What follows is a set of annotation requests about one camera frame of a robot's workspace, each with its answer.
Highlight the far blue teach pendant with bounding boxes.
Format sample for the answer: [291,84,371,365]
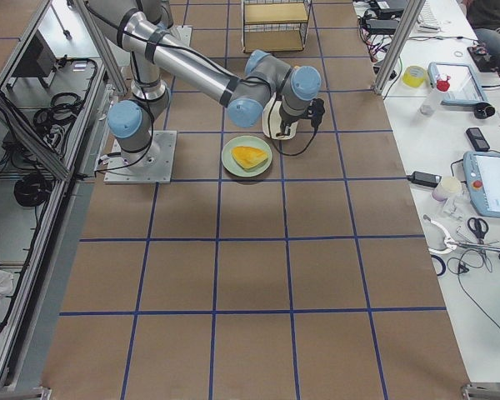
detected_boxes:
[427,62,488,107]

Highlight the aluminium frame post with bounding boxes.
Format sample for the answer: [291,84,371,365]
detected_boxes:
[372,0,425,95]

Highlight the white two-slot toaster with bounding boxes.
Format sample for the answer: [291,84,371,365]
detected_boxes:
[262,98,298,141]

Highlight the yellow tape roll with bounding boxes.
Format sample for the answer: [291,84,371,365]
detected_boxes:
[402,65,427,88]

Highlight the black remote phone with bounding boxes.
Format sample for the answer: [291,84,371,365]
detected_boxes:
[465,127,490,153]

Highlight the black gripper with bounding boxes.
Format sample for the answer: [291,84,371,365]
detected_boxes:
[279,98,325,133]

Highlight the white paper cup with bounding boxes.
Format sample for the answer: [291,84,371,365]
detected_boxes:
[432,176,462,202]

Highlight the blue teach pendant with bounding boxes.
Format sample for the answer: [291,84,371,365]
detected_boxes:
[463,152,500,218]
[427,62,488,107]

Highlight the coiled black cables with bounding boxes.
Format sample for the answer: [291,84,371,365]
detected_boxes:
[32,92,87,134]

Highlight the wire basket with checked cloth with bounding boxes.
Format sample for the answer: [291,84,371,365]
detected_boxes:
[241,0,313,54]

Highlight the black scissors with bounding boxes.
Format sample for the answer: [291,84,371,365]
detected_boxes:
[467,217,489,244]

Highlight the light green plate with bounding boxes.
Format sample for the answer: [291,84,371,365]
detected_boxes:
[221,135,273,178]

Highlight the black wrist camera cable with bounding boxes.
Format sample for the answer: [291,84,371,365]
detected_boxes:
[267,97,320,158]

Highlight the small black bowl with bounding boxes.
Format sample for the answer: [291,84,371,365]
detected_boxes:
[473,102,496,120]

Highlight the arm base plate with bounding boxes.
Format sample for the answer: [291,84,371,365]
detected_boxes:
[102,130,178,184]
[171,25,193,47]

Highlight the clear bottle red cap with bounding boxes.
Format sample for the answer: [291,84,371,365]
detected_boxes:
[419,74,451,117]

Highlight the near blue teach pendant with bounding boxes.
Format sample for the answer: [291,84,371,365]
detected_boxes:
[463,152,500,218]

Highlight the triangular orange bread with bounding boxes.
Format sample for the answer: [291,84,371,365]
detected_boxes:
[231,146,268,170]

